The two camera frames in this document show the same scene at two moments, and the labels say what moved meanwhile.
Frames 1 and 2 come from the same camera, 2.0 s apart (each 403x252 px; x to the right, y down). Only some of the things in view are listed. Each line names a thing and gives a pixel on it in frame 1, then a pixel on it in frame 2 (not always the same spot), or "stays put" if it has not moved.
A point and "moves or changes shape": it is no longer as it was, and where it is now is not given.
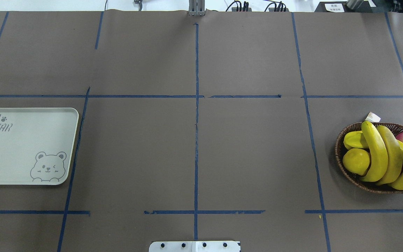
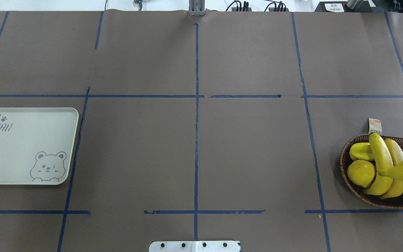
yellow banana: x=378 y=153 moves or changes shape
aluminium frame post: x=196 y=8 stays put
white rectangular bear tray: x=26 y=146 stays put
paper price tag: x=373 y=117 → x=374 y=126
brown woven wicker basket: x=340 y=150 → x=396 y=202
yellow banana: x=394 y=154 → x=399 y=185
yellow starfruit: x=355 y=139 → x=361 y=151
